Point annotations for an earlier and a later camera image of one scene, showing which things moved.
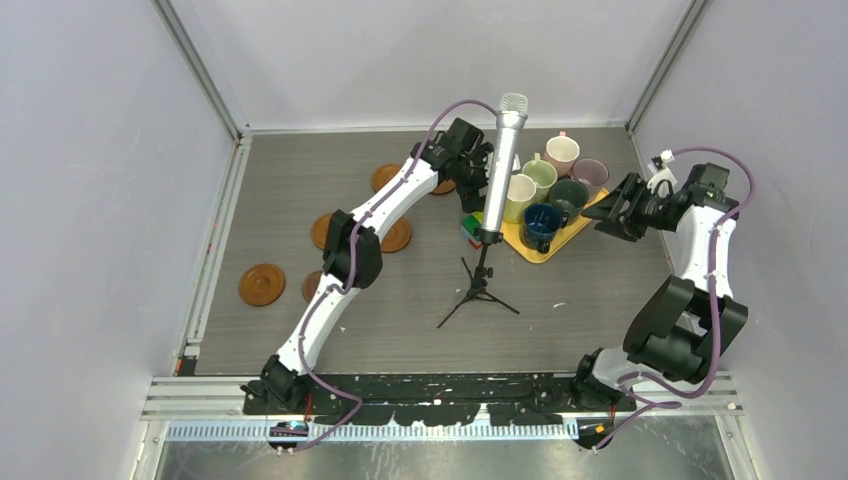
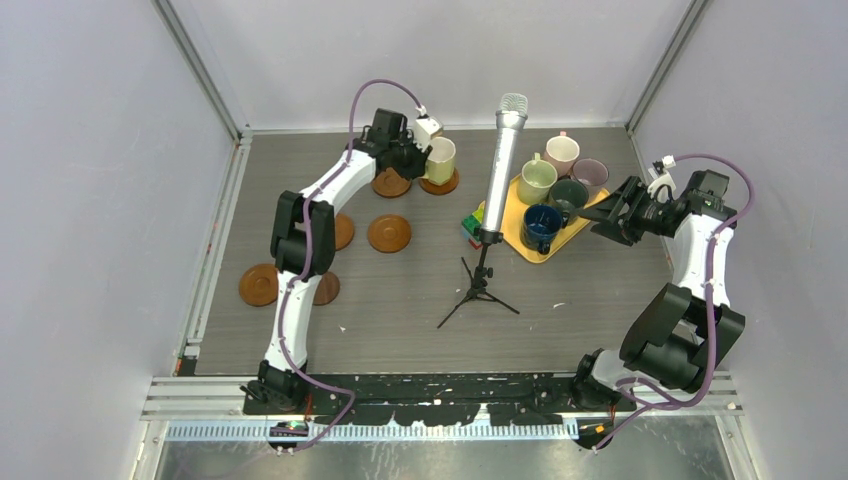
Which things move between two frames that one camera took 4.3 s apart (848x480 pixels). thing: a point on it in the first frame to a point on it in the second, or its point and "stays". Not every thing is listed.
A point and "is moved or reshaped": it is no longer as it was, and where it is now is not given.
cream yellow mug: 521,189 is moved or reshaped
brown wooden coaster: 262,285 stays
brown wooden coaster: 398,236 stays
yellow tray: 512,231 stays
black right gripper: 624,225 stays
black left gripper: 471,197 to 418,165
